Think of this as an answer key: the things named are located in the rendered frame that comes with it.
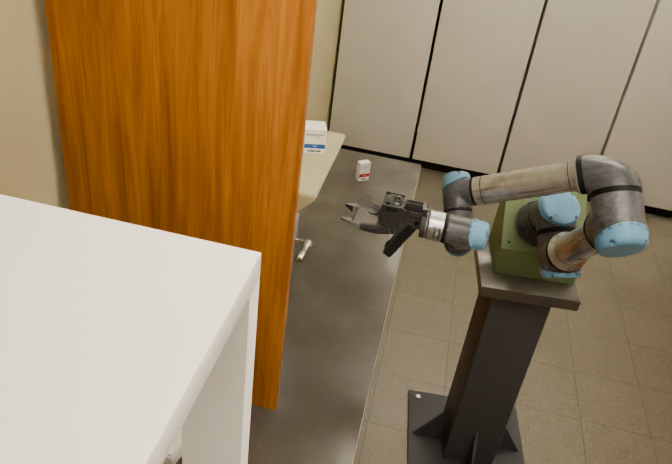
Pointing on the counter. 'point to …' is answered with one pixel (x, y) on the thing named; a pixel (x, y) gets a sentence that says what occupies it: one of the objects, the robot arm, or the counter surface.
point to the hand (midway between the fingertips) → (347, 214)
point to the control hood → (317, 169)
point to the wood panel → (190, 106)
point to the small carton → (315, 137)
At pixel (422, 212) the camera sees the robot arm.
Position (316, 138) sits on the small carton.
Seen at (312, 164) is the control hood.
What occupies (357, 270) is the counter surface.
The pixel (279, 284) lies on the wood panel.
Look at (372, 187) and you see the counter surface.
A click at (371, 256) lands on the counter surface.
